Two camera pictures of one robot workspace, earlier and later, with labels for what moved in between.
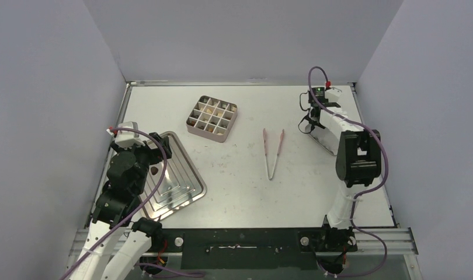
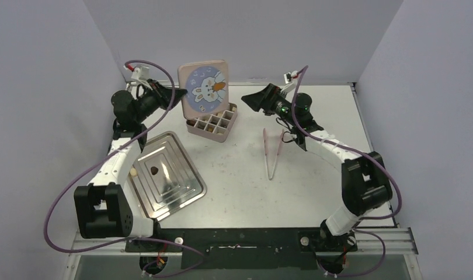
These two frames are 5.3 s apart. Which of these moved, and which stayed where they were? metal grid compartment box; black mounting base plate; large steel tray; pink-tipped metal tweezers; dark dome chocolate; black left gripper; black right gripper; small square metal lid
Moved: black right gripper; small square metal lid; black left gripper
Stayed: large steel tray; black mounting base plate; metal grid compartment box; pink-tipped metal tweezers; dark dome chocolate
